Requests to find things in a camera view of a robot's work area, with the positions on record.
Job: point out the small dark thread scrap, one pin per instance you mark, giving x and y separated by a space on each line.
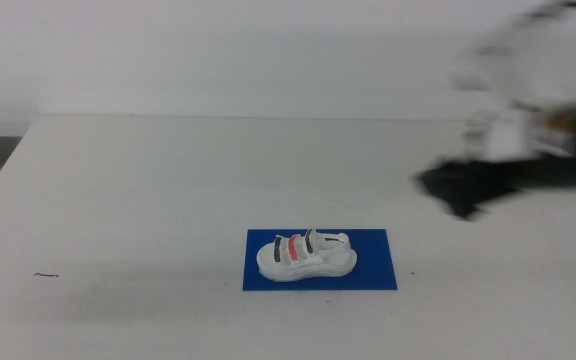
45 274

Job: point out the blue rectangular mat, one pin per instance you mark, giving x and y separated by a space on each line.
378 270

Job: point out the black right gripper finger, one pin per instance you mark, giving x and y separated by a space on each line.
468 202
460 175

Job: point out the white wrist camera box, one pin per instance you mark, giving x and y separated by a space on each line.
513 135

